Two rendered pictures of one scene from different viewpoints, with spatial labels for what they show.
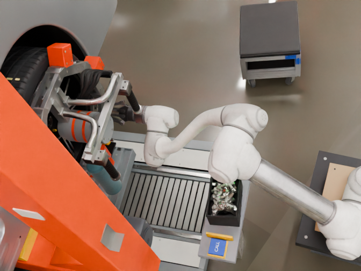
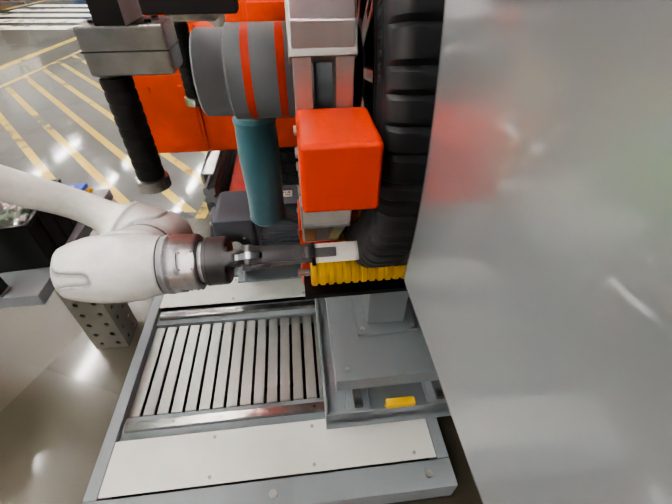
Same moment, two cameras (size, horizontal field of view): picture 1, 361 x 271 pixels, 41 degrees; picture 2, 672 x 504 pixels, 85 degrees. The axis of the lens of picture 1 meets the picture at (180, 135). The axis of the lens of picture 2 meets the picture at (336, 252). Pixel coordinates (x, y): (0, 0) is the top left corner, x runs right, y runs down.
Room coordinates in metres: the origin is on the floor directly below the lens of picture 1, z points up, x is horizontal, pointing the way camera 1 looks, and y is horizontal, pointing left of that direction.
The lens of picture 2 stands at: (1.84, 0.05, 1.02)
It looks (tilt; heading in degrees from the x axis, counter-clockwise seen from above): 41 degrees down; 141
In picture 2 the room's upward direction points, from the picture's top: straight up
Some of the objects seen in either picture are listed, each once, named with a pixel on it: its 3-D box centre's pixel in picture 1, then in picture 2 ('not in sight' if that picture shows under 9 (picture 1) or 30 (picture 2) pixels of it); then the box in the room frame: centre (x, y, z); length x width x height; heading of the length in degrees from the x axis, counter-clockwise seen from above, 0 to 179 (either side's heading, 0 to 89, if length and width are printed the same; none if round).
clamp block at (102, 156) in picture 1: (95, 156); (189, 2); (1.05, 0.35, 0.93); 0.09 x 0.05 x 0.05; 58
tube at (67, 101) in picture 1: (88, 85); not in sight; (1.33, 0.27, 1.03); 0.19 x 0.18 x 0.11; 58
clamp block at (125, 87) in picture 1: (120, 87); (131, 44); (1.34, 0.17, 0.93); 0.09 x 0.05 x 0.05; 58
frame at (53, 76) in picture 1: (71, 125); (310, 70); (1.31, 0.43, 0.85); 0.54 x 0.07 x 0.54; 148
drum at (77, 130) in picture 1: (86, 126); (266, 72); (1.27, 0.37, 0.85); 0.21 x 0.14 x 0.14; 58
